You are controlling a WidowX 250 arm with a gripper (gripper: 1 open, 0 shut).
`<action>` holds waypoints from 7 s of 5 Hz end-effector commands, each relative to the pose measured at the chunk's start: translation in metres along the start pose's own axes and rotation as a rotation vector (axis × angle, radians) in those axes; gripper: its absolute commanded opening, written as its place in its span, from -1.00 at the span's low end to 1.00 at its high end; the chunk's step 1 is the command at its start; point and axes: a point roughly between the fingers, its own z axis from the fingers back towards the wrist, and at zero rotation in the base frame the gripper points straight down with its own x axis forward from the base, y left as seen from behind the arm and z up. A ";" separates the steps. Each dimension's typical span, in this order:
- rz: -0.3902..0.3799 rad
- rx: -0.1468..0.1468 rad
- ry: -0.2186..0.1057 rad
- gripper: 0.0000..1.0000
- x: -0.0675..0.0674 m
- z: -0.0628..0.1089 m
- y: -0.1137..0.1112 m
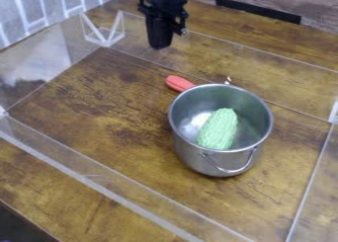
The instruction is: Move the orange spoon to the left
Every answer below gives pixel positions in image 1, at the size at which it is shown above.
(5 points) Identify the silver metal pot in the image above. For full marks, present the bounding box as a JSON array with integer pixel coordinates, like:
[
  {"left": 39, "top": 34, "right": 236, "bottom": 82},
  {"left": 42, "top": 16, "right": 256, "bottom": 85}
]
[{"left": 168, "top": 84, "right": 273, "bottom": 177}]

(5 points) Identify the clear acrylic corner bracket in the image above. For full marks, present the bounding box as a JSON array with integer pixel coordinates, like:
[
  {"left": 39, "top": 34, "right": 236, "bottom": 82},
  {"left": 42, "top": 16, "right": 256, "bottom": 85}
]
[{"left": 78, "top": 11, "right": 125, "bottom": 47}]

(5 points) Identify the black strip on wall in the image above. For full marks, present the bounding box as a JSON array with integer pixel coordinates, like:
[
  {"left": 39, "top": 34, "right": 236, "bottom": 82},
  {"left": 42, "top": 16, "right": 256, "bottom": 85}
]
[{"left": 214, "top": 0, "right": 301, "bottom": 25}]

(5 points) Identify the green knitted vegetable toy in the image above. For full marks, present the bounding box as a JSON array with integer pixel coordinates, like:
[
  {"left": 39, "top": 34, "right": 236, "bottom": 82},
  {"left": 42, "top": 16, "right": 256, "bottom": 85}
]
[{"left": 196, "top": 108, "right": 237, "bottom": 150}]

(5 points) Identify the clear acrylic enclosure wall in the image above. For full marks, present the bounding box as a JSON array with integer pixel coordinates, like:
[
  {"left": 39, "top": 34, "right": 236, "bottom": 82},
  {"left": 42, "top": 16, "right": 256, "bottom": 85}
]
[{"left": 0, "top": 11, "right": 338, "bottom": 242}]

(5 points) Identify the orange plastic spoon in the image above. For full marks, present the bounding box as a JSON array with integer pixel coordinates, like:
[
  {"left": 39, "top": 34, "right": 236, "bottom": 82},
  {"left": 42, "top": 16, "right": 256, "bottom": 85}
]
[{"left": 165, "top": 75, "right": 193, "bottom": 92}]

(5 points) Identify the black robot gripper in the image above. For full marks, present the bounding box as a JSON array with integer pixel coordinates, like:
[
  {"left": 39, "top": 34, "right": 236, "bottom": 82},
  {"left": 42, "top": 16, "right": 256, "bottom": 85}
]
[{"left": 137, "top": 0, "right": 188, "bottom": 49}]

